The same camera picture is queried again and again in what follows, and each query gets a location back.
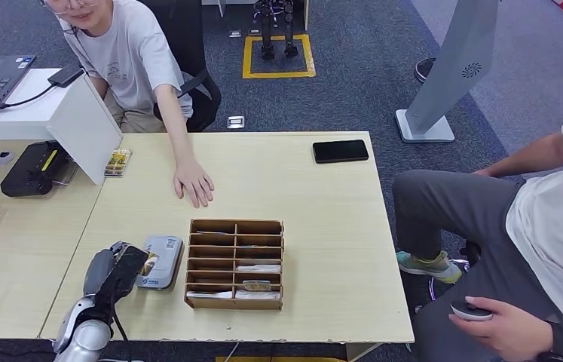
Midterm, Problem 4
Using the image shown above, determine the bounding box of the person's left hand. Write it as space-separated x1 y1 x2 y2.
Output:
448 296 554 362
173 158 216 210

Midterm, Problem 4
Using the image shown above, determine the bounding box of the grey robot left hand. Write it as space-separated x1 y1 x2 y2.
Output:
82 248 118 296

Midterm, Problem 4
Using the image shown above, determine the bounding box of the white handheld remote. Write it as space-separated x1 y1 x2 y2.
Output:
449 299 494 322

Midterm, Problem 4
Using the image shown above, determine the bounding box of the wooden slotted card organizer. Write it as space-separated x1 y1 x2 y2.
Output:
184 218 286 311

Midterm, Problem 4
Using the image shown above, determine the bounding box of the grey-white card reader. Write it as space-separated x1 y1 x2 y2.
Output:
133 235 184 291

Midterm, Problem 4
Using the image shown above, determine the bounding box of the person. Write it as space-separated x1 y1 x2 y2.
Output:
38 0 216 210
391 100 563 362

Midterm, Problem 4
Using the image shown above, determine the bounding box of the black wristwatch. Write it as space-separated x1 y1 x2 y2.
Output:
535 319 563 362

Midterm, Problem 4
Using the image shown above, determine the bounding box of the stack of yellow-green cards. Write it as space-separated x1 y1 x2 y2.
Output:
104 147 133 178

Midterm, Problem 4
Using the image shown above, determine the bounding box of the black chair base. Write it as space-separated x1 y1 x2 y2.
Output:
460 241 483 268

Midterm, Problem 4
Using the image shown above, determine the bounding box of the teal and yellow shoe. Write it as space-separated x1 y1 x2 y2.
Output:
396 250 464 285

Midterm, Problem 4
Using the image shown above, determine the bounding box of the white divider panel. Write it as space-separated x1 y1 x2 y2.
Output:
46 73 124 186

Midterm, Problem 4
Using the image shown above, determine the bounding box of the black device with yellow label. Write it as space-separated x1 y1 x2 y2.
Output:
0 140 73 198

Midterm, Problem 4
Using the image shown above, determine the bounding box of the black smartphone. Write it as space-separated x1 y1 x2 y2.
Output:
312 139 371 164

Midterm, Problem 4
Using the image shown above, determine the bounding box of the black office chair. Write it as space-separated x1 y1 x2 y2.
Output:
139 0 222 133

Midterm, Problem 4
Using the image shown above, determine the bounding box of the black power adapter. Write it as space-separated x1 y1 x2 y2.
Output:
47 65 85 89

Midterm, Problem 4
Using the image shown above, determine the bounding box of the black robot leg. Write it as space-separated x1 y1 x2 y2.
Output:
280 0 300 58
253 0 277 61

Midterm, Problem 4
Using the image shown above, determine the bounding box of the white side desk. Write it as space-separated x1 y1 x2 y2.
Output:
0 67 85 142

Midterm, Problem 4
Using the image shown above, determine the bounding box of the black round base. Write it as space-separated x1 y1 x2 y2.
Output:
414 56 439 84

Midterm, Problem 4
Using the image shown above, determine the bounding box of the grey standing kiosk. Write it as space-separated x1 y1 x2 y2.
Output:
396 0 502 144

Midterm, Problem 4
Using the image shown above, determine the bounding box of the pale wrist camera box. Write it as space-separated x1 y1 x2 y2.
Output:
95 241 150 307

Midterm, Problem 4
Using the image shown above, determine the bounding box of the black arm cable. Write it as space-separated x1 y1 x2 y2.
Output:
110 299 133 362

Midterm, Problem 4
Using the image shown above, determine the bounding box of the white table frame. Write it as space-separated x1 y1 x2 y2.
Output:
200 0 311 31

